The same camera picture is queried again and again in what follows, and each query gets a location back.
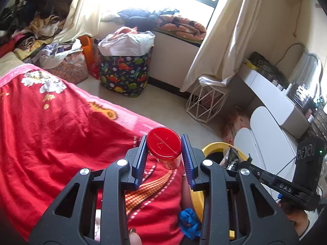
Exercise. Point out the dark blue clothes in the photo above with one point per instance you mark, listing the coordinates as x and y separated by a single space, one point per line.
138 16

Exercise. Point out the orange cloth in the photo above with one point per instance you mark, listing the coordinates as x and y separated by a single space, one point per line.
125 30

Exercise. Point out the grey white clothes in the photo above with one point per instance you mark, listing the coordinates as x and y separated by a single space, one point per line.
51 53

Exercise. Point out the cardboard box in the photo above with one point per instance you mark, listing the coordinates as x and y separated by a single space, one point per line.
235 125

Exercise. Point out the yellow trash bin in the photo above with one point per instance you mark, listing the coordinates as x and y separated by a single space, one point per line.
212 146

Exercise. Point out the red bag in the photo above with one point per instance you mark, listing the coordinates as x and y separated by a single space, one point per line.
94 69

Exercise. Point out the beige bed sheet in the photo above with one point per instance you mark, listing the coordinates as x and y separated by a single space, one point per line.
7 62

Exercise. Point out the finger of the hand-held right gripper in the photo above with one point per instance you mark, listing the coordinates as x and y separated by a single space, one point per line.
265 177

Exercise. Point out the pink floral fabric bag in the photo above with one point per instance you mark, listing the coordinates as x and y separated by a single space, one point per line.
69 67

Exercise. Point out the blue plastic bag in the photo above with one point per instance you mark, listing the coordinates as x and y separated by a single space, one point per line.
189 222

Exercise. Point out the white plastic bag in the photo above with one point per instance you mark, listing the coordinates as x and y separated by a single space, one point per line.
127 44

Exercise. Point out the orange patterned folded blanket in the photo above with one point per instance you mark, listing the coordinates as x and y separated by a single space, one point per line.
181 25

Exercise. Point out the black bag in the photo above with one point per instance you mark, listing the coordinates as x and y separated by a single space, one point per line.
265 66

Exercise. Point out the person's left hand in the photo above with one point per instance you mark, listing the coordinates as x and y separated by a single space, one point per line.
135 237

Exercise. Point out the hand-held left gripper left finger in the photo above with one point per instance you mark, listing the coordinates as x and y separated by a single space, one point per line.
140 163

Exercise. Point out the person's right forearm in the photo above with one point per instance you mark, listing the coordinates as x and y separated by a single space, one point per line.
306 231

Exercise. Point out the cream curtain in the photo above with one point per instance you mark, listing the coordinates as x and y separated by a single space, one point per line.
230 30
84 12

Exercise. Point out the person's right hand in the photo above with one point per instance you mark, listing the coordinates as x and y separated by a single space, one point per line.
293 215

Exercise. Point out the red floral blanket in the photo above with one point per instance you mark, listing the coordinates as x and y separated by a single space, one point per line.
63 132

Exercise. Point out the white desk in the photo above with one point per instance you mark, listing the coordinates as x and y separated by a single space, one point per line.
265 86

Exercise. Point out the orange bag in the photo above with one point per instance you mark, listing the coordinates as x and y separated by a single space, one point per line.
85 51

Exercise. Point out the black cosmetics organizer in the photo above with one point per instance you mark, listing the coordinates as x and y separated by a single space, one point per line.
299 97

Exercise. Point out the white chair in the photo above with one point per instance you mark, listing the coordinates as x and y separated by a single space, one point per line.
263 122

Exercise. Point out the dinosaur print laundry bag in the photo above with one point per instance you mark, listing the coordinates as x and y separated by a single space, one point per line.
125 74

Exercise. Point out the pile of dark clothes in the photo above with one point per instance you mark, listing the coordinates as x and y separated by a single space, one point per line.
38 7

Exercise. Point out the yellow packet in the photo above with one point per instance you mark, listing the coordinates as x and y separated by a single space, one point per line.
249 63

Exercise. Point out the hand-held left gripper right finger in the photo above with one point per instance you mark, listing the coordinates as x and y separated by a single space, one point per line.
188 163

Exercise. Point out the red plastic bottle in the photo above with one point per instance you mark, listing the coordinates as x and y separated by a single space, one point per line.
163 140

